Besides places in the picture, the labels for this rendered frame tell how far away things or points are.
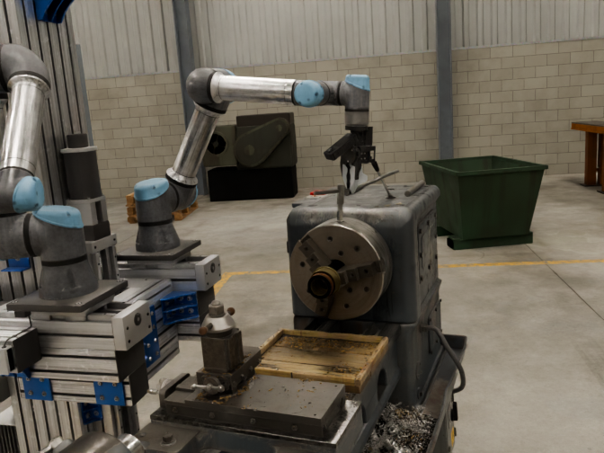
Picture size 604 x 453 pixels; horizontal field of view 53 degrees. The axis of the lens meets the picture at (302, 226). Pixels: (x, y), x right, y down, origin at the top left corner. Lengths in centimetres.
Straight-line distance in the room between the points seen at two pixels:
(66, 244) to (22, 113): 35
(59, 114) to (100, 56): 1108
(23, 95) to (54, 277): 46
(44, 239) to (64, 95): 52
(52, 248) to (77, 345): 26
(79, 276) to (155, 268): 48
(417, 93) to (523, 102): 194
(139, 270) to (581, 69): 1087
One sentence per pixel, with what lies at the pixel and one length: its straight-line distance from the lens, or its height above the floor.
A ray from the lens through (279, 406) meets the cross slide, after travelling 137.
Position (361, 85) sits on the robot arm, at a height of 165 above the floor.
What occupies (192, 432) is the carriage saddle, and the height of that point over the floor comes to 91.
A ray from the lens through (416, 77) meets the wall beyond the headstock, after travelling 1179.
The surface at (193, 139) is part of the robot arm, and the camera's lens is 211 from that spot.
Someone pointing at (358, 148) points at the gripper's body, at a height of 146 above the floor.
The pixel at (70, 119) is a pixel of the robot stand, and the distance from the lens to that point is 201.
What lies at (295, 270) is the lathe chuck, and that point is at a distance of 197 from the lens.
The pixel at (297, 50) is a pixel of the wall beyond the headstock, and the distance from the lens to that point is 1196.
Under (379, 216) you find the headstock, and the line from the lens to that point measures 201.
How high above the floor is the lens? 161
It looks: 11 degrees down
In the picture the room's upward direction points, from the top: 4 degrees counter-clockwise
